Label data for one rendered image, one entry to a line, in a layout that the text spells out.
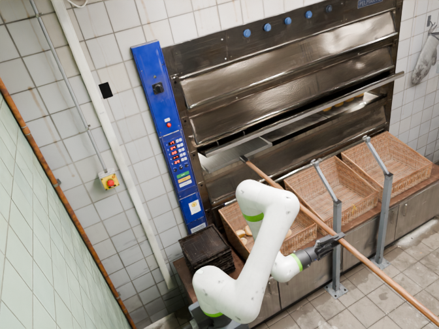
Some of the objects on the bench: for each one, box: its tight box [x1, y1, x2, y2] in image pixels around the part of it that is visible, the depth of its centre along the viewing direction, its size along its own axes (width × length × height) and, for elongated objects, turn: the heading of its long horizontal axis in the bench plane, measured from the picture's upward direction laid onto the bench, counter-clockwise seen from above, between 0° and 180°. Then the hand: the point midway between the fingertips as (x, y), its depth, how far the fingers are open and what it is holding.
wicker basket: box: [218, 183, 317, 262], centre depth 254 cm, size 49×56×28 cm
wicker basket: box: [341, 131, 432, 202], centre depth 289 cm, size 49×56×28 cm
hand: (338, 239), depth 170 cm, fingers closed on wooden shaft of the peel, 3 cm apart
